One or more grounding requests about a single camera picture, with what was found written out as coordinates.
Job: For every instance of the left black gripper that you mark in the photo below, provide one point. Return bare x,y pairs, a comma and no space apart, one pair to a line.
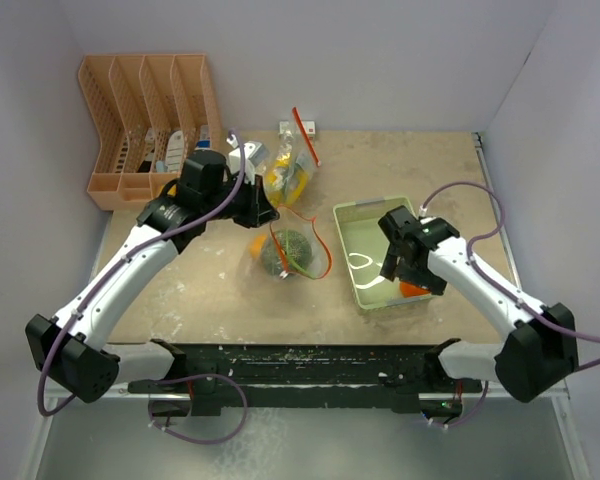
259,210

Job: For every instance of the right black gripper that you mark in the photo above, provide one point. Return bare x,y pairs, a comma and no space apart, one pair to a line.
434,283

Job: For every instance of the orange fruit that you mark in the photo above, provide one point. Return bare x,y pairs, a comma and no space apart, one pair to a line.
408,290

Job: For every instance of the yellow banana bunch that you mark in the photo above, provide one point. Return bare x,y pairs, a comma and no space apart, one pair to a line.
286,179

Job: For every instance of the yellow bell pepper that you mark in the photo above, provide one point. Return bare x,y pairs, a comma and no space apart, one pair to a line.
257,245

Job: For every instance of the clear zip bag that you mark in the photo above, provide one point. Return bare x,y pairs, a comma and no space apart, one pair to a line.
295,143
322,262

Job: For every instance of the netted green melon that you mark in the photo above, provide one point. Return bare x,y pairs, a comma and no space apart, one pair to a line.
286,250

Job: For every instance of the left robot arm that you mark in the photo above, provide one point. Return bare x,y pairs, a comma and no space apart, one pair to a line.
72,346

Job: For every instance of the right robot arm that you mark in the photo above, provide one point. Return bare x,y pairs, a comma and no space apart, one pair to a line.
537,347

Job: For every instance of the pale green plastic basket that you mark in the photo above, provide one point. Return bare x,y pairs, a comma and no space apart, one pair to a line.
364,248

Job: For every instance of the white blue box organizer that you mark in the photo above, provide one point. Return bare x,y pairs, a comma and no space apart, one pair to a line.
203,141

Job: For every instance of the small green white box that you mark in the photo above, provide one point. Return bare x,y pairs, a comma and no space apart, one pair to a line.
284,127

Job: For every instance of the white remote in organizer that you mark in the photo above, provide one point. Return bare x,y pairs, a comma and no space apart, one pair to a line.
174,152

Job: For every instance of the peach desk organizer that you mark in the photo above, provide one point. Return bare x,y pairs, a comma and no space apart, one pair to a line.
136,102

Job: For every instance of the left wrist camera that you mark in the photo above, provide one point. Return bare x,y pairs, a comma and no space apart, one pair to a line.
256,153

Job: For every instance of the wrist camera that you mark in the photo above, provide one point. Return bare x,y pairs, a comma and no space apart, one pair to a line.
424,216
256,153

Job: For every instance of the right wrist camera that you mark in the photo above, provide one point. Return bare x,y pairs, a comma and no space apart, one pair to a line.
424,216

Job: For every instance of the black table edge rail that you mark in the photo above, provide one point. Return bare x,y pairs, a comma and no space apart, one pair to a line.
392,377

